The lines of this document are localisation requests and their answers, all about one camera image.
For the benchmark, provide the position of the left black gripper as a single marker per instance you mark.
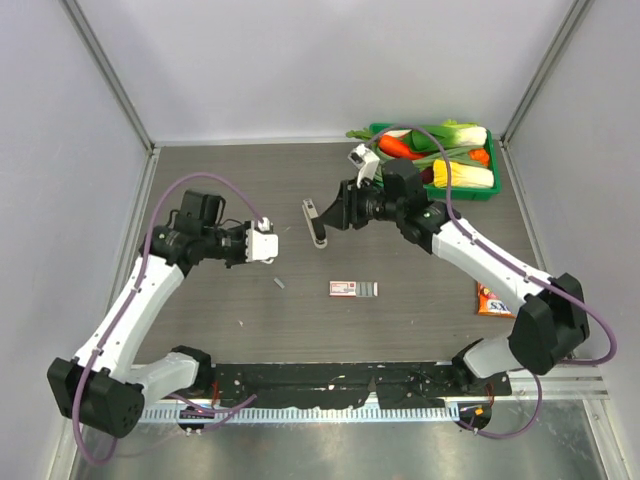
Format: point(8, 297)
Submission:
point(243, 232)

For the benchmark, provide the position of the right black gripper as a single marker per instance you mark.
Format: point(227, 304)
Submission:
point(345, 209)

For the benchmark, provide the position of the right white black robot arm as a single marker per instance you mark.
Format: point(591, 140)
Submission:
point(549, 324)

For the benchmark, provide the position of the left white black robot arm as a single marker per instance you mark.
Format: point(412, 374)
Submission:
point(100, 387)

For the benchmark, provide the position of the green plastic tray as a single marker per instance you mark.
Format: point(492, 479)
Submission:
point(375, 130)

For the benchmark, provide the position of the yellow napa cabbage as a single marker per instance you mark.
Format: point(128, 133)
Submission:
point(461, 176)

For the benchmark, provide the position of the white green bok choy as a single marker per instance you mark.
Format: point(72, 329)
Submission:
point(449, 135)

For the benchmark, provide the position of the green long beans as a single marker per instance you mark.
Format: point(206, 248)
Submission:
point(460, 155)

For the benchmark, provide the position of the small orange carrot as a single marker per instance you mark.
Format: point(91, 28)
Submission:
point(480, 156)

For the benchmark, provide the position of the orange candy bag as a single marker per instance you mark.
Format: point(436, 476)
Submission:
point(488, 304)

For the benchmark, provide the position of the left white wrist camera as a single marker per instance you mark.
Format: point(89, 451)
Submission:
point(261, 242)

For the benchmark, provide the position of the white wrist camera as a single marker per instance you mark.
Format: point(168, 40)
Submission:
point(366, 162)
point(261, 242)

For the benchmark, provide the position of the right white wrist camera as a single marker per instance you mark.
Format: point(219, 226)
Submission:
point(366, 162)

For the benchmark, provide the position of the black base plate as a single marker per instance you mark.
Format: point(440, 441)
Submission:
point(397, 385)

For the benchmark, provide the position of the white slotted cable duct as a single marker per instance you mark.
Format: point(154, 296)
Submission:
point(174, 412)

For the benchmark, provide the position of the aluminium front rail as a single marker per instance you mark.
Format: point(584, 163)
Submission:
point(561, 383)

